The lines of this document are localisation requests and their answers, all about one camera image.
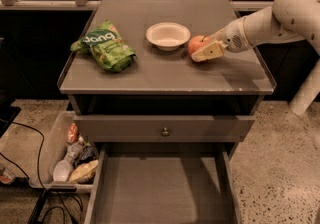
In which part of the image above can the clear plastic storage bin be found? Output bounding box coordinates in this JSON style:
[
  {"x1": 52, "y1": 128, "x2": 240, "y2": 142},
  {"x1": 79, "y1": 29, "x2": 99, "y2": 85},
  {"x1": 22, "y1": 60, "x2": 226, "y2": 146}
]
[{"x1": 29, "y1": 111, "x2": 93, "y2": 194}]

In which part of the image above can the green snack bag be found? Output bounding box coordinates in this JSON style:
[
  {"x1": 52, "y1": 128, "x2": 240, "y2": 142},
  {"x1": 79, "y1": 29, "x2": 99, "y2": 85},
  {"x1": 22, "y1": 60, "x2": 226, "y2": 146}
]
[{"x1": 70, "y1": 20, "x2": 136, "y2": 73}]

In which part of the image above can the black cable on floor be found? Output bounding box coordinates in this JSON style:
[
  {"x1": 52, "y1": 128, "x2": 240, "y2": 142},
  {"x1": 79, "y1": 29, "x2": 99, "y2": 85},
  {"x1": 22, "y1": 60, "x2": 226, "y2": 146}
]
[{"x1": 0, "y1": 119, "x2": 84, "y2": 224}]

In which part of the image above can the red apple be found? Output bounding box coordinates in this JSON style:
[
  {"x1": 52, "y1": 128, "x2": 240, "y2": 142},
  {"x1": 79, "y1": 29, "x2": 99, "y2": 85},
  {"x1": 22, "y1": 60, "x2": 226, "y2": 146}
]
[{"x1": 188, "y1": 35, "x2": 211, "y2": 62}]

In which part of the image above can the grey drawer cabinet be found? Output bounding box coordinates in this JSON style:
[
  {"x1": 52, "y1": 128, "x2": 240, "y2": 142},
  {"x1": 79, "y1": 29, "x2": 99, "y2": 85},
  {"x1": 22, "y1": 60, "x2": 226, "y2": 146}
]
[{"x1": 56, "y1": 0, "x2": 277, "y2": 224}]

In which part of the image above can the white cup in bin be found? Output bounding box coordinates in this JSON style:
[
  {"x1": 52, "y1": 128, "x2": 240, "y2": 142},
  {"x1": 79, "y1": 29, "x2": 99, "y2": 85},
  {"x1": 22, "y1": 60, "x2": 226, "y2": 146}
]
[{"x1": 53, "y1": 160, "x2": 74, "y2": 182}]

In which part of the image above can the white paper bowl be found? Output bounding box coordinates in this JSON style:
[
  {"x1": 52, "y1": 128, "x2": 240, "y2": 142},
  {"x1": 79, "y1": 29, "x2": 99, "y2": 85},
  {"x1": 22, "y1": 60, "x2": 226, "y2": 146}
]
[{"x1": 146, "y1": 22, "x2": 191, "y2": 51}]

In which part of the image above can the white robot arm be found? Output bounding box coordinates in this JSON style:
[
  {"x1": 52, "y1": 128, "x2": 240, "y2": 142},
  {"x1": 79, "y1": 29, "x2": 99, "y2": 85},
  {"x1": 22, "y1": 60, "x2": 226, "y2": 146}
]
[{"x1": 188, "y1": 0, "x2": 320, "y2": 63}]

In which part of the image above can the closed top drawer with knob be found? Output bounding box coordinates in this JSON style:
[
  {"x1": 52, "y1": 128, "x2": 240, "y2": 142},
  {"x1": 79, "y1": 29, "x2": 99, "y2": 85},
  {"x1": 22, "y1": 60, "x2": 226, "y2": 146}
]
[{"x1": 74, "y1": 115, "x2": 255, "y2": 143}]

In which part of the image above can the small can on floor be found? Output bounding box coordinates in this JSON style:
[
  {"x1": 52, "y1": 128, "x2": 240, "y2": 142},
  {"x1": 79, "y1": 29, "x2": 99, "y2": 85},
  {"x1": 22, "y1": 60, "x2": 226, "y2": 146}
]
[{"x1": 0, "y1": 165, "x2": 16, "y2": 185}]

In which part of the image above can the open grey middle drawer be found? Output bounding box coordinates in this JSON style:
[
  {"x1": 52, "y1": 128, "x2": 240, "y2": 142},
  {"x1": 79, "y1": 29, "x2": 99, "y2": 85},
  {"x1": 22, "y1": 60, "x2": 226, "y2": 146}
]
[{"x1": 84, "y1": 143, "x2": 242, "y2": 224}]

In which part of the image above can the red packet in bin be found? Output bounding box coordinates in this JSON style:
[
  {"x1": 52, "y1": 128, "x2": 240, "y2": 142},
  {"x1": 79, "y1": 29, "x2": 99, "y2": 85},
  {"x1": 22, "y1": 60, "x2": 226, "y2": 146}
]
[{"x1": 67, "y1": 123, "x2": 79, "y2": 144}]

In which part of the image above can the yellow snack bag in bin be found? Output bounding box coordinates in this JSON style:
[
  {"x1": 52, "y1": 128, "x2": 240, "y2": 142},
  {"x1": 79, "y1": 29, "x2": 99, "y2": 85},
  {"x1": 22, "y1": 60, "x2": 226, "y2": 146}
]
[{"x1": 69, "y1": 160, "x2": 99, "y2": 184}]

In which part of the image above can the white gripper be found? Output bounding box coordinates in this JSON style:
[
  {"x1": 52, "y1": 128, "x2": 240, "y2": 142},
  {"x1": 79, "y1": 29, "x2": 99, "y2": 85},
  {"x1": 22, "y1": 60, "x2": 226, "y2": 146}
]
[{"x1": 200, "y1": 17, "x2": 252, "y2": 61}]

